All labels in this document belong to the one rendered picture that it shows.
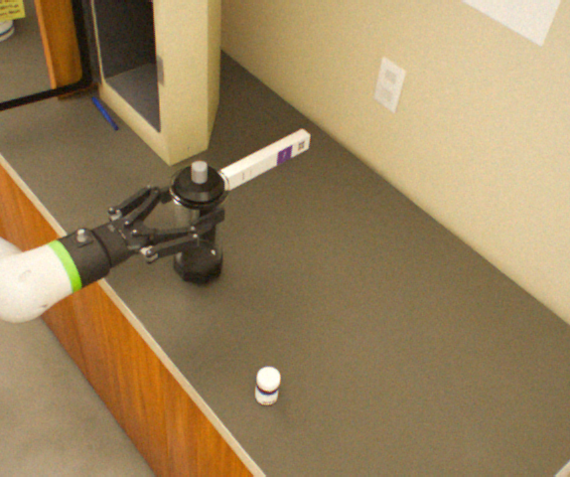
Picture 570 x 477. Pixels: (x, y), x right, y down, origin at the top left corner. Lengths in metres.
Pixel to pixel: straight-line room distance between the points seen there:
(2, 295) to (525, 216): 1.01
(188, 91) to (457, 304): 0.74
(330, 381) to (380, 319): 0.18
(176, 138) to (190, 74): 0.17
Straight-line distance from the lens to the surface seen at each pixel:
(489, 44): 1.44
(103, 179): 1.68
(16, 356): 2.56
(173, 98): 1.59
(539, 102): 1.42
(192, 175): 1.26
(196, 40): 1.55
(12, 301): 1.16
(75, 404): 2.42
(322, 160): 1.75
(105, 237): 1.21
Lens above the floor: 2.08
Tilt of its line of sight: 47 degrees down
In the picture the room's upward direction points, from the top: 7 degrees clockwise
